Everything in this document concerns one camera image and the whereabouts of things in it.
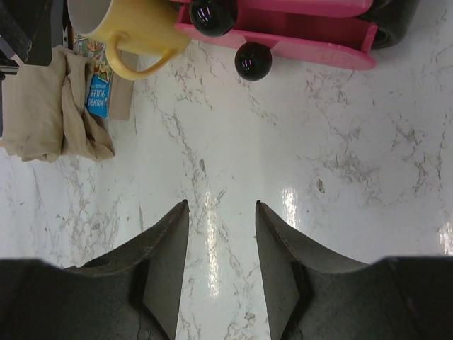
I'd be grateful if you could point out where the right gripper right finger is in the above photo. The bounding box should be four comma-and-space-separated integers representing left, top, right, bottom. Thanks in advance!
256, 201, 375, 339

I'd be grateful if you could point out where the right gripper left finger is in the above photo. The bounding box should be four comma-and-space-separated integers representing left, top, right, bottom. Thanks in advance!
67, 200, 189, 339

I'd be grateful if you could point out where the beige t shirt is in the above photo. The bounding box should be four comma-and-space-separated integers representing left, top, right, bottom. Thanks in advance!
1, 46, 115, 163

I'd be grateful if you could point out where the black pink drawer unit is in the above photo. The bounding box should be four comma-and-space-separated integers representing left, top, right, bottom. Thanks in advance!
176, 0, 419, 81

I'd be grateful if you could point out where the blue treehouse book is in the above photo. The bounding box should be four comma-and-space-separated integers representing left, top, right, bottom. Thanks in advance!
73, 33, 134, 121

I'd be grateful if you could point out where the yellow mug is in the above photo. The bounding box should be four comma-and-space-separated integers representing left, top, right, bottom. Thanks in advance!
67, 0, 190, 81

